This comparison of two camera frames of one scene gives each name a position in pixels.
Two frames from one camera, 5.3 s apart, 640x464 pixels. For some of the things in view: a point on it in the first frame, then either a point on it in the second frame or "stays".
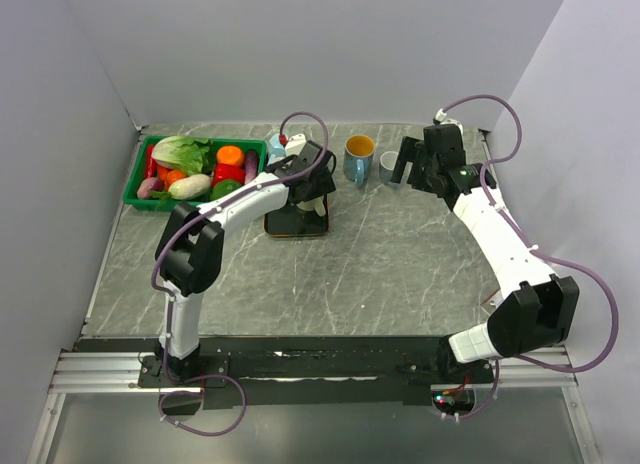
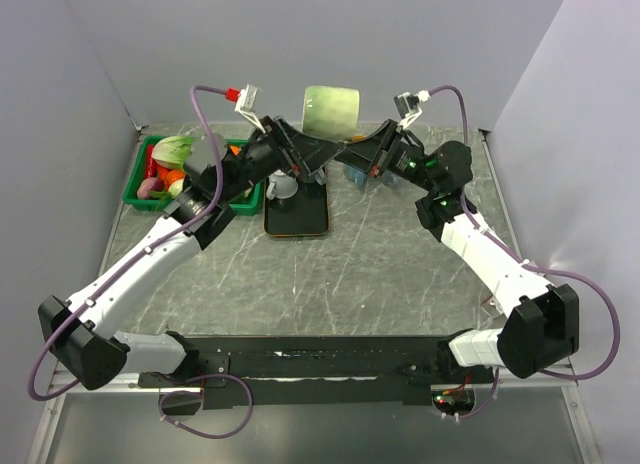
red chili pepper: x=151 y=164 stays
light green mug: x=317 y=204 → x=331 y=111
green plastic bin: x=137 y=168 stays
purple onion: x=147 y=185 stays
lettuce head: x=194 y=156 stays
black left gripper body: x=322 y=185 → x=262 y=158
